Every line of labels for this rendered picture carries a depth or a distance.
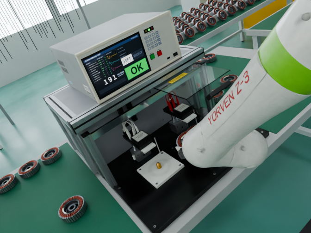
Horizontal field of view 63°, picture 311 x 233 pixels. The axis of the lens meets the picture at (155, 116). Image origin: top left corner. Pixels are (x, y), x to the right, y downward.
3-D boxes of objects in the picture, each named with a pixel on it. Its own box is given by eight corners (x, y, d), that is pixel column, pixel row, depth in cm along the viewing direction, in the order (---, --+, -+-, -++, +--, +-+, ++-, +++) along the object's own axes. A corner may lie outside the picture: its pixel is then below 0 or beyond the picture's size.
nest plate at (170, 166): (184, 166, 106) (183, 164, 105) (157, 188, 100) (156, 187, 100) (163, 152, 117) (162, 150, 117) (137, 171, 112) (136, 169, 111)
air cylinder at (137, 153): (151, 153, 119) (147, 144, 117) (139, 162, 117) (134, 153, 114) (145, 149, 123) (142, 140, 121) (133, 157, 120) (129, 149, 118)
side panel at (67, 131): (100, 171, 123) (69, 118, 106) (95, 175, 122) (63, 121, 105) (80, 149, 144) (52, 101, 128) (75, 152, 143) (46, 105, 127)
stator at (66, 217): (80, 195, 112) (77, 190, 111) (91, 209, 104) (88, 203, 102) (58, 213, 108) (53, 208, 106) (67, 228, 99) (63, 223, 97)
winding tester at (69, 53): (182, 56, 114) (170, 9, 104) (99, 104, 98) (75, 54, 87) (137, 49, 144) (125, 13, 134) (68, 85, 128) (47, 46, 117)
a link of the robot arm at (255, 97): (332, 98, 39) (304, 46, 45) (272, 91, 36) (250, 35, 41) (217, 174, 69) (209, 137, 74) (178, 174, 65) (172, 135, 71)
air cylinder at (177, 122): (188, 126, 129) (186, 117, 126) (177, 134, 126) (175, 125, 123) (182, 123, 133) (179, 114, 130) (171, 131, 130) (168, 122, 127)
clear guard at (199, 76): (243, 85, 100) (241, 71, 97) (200, 116, 91) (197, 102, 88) (188, 72, 125) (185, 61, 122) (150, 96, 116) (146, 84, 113)
